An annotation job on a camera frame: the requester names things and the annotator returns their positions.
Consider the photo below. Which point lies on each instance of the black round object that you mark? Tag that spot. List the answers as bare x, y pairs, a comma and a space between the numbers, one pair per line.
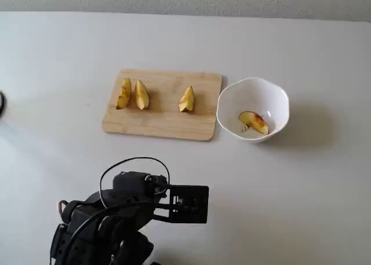
1, 102

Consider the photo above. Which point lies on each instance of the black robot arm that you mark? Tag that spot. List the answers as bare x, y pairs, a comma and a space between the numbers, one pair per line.
90, 218

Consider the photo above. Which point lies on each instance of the white bowl with butterfly print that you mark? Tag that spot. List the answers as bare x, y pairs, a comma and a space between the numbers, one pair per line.
252, 94

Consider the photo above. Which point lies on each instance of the wooden cutting board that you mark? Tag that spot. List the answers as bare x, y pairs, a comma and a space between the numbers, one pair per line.
168, 126

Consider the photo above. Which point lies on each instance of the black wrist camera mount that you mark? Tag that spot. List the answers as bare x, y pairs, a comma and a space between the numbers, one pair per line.
188, 189

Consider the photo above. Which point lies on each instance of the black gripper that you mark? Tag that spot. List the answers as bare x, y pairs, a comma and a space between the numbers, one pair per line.
131, 183

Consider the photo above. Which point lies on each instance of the yellow apple slice red skin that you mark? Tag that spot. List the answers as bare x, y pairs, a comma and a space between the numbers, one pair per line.
255, 122

